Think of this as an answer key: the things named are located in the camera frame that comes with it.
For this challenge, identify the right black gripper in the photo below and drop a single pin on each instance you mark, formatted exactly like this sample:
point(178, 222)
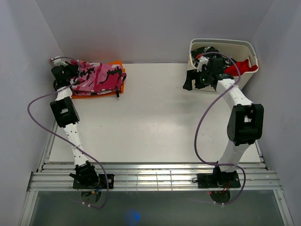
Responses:
point(192, 75)

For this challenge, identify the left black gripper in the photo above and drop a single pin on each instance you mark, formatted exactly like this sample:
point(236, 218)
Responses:
point(73, 68)

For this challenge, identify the pink camouflage trousers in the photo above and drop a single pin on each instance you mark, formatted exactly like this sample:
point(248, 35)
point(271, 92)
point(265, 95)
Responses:
point(101, 77)

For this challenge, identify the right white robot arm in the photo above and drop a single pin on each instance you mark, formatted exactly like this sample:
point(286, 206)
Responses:
point(244, 127)

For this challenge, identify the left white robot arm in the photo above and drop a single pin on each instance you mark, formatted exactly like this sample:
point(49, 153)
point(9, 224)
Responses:
point(67, 118)

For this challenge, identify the black white patterned trousers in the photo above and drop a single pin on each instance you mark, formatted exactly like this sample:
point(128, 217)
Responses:
point(199, 51)

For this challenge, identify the red trousers in basket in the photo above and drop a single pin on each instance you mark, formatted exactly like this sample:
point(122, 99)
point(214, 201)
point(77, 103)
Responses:
point(243, 67)

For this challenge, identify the folded orange trousers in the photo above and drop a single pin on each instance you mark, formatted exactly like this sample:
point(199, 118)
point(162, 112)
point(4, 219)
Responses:
point(117, 90)

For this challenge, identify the cream plastic laundry basket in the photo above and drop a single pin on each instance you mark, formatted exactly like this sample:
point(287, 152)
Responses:
point(238, 50)

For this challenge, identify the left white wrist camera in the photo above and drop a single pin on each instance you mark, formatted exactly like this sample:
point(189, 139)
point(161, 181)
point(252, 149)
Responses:
point(58, 62)

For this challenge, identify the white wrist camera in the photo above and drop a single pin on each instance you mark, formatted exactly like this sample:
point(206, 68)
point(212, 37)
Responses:
point(202, 60)
point(58, 62)

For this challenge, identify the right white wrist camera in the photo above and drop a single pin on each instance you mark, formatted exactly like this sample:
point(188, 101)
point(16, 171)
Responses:
point(202, 60)

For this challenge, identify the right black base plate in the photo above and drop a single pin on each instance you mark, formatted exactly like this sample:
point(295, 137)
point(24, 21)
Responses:
point(211, 180)

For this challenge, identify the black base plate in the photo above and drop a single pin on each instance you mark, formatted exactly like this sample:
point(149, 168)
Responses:
point(101, 184)
point(211, 180)

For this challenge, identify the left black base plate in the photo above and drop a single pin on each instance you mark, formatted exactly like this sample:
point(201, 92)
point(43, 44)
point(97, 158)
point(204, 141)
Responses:
point(101, 184)

